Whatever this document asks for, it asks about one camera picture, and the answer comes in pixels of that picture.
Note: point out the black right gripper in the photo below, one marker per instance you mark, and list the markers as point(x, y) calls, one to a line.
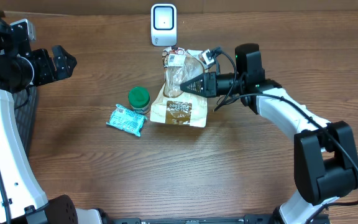
point(209, 85)

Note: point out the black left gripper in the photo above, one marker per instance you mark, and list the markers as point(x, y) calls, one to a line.
point(51, 73)

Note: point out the white brown snack pouch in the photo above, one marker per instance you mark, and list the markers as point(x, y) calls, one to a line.
point(172, 105)

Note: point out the green lid seasoning jar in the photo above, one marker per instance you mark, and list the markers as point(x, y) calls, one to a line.
point(139, 99)

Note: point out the teal wet wipes pack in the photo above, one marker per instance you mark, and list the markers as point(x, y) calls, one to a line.
point(126, 120)

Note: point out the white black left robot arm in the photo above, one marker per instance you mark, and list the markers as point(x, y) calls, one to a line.
point(22, 200)

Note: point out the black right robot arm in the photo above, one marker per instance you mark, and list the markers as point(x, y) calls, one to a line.
point(325, 154)

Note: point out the grey plastic mesh basket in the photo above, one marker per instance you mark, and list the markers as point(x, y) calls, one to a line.
point(25, 113)

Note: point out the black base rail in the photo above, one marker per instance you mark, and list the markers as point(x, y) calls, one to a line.
point(191, 221)

